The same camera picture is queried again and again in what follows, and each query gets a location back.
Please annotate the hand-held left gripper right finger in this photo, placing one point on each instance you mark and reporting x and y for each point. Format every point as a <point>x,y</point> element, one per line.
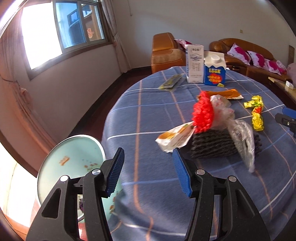
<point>182,171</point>

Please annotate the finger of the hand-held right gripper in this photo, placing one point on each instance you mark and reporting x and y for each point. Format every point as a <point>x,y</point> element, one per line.
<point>290,111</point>

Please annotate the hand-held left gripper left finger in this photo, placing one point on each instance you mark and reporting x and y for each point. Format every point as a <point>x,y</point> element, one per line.
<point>114,171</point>

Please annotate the yellow foil wrapper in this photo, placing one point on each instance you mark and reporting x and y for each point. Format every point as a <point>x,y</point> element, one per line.
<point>257,120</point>

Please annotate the white and orange bread wrapper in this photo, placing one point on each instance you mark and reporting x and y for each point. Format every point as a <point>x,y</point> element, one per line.
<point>175,138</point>

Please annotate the light green cartoon trash bin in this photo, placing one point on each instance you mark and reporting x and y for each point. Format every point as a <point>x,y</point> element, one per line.
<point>69,157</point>

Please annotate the clear red-printed plastic bag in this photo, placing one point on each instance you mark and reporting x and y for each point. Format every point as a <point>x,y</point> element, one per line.
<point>245,139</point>

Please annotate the red foam fruit net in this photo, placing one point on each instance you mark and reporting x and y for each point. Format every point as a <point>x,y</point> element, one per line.
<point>203,111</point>

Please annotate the orange snack wrapper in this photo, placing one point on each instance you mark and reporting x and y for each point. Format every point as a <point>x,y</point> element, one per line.
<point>229,93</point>

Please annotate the wooden side table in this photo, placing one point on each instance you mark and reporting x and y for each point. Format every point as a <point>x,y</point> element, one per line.
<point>281,84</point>

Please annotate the pink floral pillow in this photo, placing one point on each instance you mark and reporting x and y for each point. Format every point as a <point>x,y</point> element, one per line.
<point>238,54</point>
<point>276,67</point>
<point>259,61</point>

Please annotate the blue plaid tablecloth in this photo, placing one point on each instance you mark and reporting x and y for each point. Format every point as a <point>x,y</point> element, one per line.
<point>150,115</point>

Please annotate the blue and white drink carton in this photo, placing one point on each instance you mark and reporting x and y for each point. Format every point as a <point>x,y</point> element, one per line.
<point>214,76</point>

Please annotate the brown leather sofa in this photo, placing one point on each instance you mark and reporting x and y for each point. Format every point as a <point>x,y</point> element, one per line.
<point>222,46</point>

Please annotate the white milk carton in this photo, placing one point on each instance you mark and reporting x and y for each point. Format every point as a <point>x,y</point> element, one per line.
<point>194,67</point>

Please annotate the orange leather armchair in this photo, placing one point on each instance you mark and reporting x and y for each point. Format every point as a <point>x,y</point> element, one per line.
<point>164,55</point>

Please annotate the pink curtain with tieback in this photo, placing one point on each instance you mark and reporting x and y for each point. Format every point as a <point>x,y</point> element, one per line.
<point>22,91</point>

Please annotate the pink blanket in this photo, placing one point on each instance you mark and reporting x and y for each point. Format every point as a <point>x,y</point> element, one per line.
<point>182,42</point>

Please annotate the sliding glass window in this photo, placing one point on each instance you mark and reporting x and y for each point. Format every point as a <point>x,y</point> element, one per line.
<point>69,23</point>

